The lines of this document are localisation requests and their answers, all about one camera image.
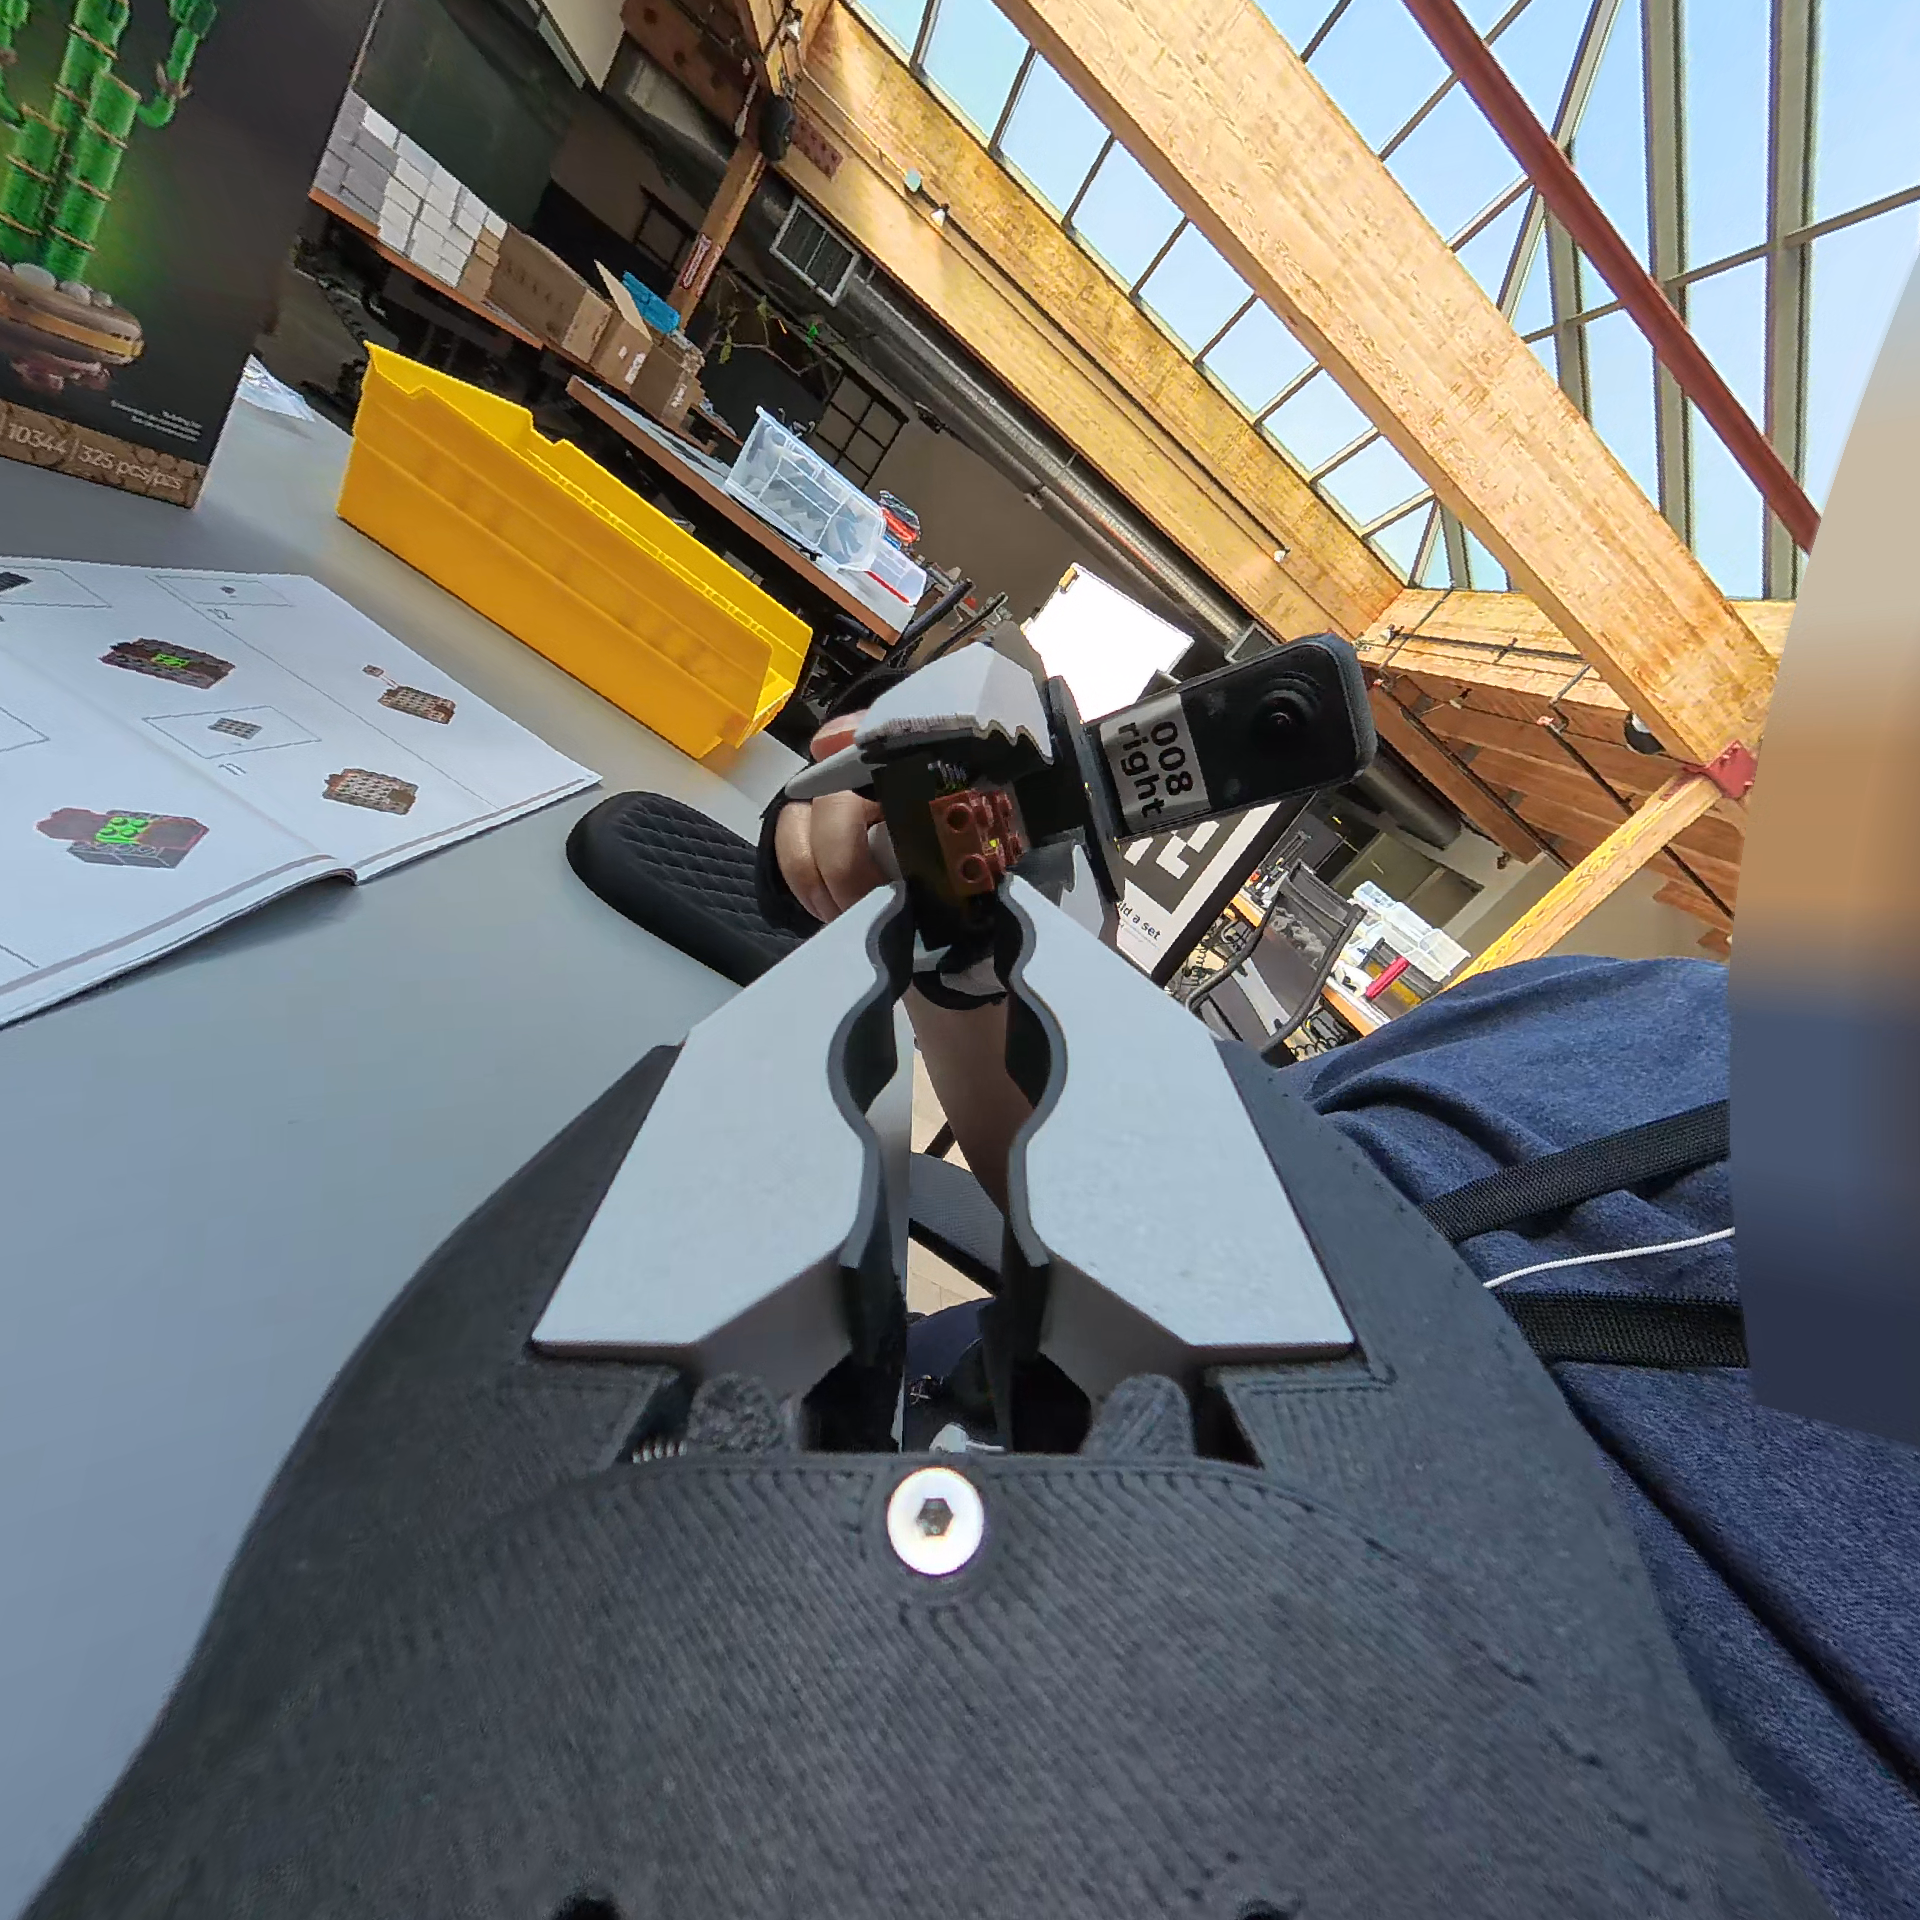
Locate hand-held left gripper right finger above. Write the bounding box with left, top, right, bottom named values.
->
left=989, top=878, right=1359, bottom=1454

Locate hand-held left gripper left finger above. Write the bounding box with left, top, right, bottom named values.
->
left=533, top=882, right=922, bottom=1454

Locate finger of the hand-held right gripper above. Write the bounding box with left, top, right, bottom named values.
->
left=1027, top=839, right=1124, bottom=946
left=858, top=640, right=1055, bottom=800

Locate brown black green brick assembly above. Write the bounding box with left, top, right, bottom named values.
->
left=918, top=792, right=1037, bottom=911

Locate person's right forearm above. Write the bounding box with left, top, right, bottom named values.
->
left=913, top=991, right=1037, bottom=1209

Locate person's right hand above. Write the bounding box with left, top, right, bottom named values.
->
left=761, top=712, right=905, bottom=929

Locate marker signboard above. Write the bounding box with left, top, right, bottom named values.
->
left=1117, top=795, right=1309, bottom=992

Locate LED panel light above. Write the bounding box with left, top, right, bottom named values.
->
left=1030, top=565, right=1198, bottom=726

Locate black mesh office chair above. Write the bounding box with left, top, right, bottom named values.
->
left=1191, top=862, right=1369, bottom=1066

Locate clear plastic organizer box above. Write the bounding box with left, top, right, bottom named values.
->
left=727, top=407, right=890, bottom=577

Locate black quilted armrest pad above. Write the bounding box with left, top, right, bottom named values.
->
left=564, top=792, right=819, bottom=992

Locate yellow plastic bin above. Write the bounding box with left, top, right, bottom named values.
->
left=335, top=343, right=817, bottom=762

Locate row of cardboard boxes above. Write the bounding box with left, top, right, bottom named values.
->
left=457, top=224, right=706, bottom=431

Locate brick building instruction booklet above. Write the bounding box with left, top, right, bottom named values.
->
left=0, top=558, right=601, bottom=1029

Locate stack of white boxes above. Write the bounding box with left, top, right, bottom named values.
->
left=311, top=88, right=513, bottom=291

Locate black brick set box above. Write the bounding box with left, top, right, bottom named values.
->
left=0, top=0, right=389, bottom=513

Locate narrow black webbing strap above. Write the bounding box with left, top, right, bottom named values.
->
left=1418, top=1102, right=1738, bottom=1239

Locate thin white cable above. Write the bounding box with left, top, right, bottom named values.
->
left=1481, top=1229, right=1738, bottom=1291

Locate wide black webbing strap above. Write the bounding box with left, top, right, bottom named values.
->
left=1500, top=1294, right=1749, bottom=1369

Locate wall air vent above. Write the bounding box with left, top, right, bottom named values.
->
left=767, top=199, right=866, bottom=307

